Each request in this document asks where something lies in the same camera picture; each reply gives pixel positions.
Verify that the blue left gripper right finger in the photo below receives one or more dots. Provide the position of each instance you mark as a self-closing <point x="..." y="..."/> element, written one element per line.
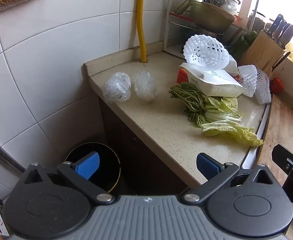
<point x="208" y="166"/>

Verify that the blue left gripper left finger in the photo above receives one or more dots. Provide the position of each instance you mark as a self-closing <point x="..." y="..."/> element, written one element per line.
<point x="88" y="165"/>

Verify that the green cabbage leaves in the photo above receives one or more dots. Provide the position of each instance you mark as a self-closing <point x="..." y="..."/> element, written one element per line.
<point x="214" y="115"/>

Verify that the black round trash bin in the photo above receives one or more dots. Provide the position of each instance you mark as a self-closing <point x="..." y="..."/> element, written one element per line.
<point x="107" y="175"/>

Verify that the wooden cutting board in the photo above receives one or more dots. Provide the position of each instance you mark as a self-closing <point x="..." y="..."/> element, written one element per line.
<point x="279" y="130"/>

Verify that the white takeout foam box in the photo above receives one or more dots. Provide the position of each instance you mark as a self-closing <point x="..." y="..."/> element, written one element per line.
<point x="213" y="83"/>

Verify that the crumpled clear plastic bag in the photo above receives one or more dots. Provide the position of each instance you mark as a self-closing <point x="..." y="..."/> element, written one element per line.
<point x="117" y="88"/>

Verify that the red carton box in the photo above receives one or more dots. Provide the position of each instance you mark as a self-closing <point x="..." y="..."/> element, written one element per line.
<point x="182" y="76"/>

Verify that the clear plastic cup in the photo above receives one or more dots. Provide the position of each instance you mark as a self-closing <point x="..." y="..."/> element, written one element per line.
<point x="145" y="86"/>

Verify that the red tomato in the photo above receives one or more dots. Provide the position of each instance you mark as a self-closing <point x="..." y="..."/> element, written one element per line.
<point x="276" y="86"/>

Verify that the white foam fruit net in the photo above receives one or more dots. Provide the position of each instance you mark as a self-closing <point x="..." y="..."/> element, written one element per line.
<point x="205" y="53"/>

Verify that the wooden knife block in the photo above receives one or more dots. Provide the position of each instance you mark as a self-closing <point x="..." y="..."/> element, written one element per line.
<point x="264" y="53"/>

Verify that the white dish rack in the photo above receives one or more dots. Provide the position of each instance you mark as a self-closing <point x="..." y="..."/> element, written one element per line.
<point x="179" y="28"/>

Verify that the metal bowl with lid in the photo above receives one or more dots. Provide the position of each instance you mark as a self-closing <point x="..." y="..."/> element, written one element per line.
<point x="230" y="6"/>

